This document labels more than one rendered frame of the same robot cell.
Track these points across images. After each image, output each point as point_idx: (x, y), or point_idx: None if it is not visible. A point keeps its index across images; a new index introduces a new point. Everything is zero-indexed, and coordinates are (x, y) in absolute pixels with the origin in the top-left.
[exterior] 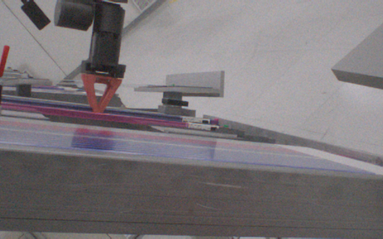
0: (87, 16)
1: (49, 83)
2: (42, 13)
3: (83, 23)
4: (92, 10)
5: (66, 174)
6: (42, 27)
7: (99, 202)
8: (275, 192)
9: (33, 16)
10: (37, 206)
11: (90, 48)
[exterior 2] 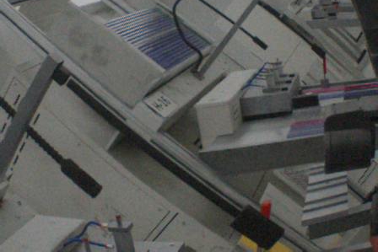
0: (364, 152)
1: (344, 214)
2: (267, 227)
3: (360, 163)
4: (372, 136)
5: None
6: (269, 247)
7: None
8: None
9: (252, 235)
10: None
11: (377, 190)
